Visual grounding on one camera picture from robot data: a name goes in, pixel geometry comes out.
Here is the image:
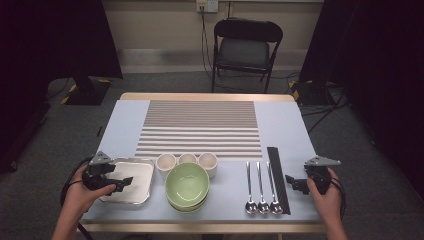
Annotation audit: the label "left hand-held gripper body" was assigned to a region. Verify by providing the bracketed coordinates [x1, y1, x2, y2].
[82, 150, 118, 192]

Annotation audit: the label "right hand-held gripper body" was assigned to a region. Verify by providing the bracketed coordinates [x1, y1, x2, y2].
[303, 155, 342, 196]

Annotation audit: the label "row of black chopsticks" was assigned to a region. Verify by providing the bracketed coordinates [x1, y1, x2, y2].
[266, 146, 292, 215]

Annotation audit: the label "metal spoon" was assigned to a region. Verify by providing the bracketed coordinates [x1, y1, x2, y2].
[244, 161, 259, 215]
[255, 161, 271, 215]
[265, 161, 284, 215]

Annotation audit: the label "person's right hand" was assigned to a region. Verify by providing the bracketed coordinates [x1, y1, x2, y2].
[306, 168, 344, 223]

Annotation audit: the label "person's left hand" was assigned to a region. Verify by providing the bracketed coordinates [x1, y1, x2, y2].
[63, 164, 118, 214]

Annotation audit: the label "white ribbed cup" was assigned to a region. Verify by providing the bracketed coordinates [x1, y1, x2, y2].
[177, 153, 199, 166]
[197, 152, 219, 179]
[155, 153, 178, 178]

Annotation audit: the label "light blue table mat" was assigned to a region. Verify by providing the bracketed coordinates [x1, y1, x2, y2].
[81, 99, 322, 224]

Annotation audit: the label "black stand base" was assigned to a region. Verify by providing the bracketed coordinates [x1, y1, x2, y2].
[59, 74, 113, 106]
[288, 79, 334, 107]

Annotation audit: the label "striped woven placemat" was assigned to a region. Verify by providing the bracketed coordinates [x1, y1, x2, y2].
[134, 99, 263, 159]

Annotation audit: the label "black curtain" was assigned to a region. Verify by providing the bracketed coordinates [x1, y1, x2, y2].
[298, 0, 424, 189]
[0, 0, 124, 174]

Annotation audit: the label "black folding chair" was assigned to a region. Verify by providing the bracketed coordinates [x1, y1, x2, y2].
[211, 17, 284, 94]

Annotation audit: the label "right hand-held gripper black cable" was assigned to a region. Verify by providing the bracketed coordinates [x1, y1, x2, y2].
[329, 178, 348, 222]

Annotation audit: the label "hand-held gripper black cable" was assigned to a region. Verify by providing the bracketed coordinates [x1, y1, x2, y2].
[329, 178, 348, 222]
[59, 155, 95, 240]

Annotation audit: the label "left hand-held gripper black cable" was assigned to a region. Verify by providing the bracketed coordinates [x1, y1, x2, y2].
[59, 155, 95, 240]

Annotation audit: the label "black floor cables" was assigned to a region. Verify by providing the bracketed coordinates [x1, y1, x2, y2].
[299, 83, 351, 134]

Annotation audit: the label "black wall socket cable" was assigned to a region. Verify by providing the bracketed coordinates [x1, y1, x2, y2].
[199, 6, 215, 81]

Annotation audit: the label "white wall socket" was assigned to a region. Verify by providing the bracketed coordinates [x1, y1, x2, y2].
[195, 0, 219, 14]

